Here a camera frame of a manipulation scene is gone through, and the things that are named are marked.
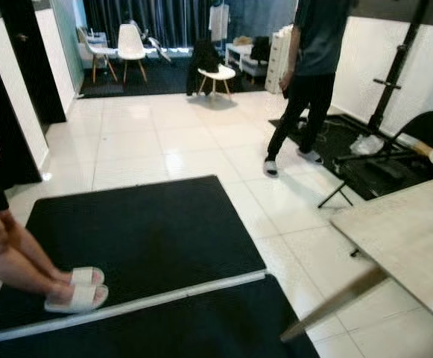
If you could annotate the white shell chair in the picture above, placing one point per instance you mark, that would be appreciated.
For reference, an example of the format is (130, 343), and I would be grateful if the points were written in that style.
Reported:
(93, 46)
(131, 43)
(220, 73)

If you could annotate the dark carpet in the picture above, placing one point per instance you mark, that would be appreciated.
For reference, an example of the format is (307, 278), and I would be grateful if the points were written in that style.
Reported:
(156, 78)

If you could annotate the white floor strip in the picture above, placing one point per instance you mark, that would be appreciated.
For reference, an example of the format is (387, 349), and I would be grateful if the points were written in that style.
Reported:
(156, 298)

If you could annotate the dark curtain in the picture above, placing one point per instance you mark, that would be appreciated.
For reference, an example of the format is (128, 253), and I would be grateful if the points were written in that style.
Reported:
(156, 22)

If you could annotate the black jacket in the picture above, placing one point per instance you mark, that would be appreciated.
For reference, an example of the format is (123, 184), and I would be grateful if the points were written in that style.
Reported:
(203, 60)

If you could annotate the white low table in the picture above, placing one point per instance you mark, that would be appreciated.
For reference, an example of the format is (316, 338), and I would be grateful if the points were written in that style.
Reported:
(242, 54)

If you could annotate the white drawer unit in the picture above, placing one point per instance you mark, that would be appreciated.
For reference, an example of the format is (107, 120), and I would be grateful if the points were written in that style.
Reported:
(279, 56)

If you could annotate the person in dark clothes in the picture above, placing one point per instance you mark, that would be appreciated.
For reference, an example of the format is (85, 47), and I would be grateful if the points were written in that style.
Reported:
(317, 45)

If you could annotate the black rubber floor mat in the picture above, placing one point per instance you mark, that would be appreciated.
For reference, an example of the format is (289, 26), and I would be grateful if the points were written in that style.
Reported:
(358, 175)

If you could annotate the clear plastic bag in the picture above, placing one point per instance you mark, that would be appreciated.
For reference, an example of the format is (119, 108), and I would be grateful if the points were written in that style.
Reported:
(367, 145)

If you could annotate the light wooden table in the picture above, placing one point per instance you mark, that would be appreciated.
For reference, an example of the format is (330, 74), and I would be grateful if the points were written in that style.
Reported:
(402, 224)

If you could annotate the black metal rack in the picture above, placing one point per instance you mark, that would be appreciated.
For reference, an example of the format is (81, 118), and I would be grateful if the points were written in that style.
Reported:
(399, 67)

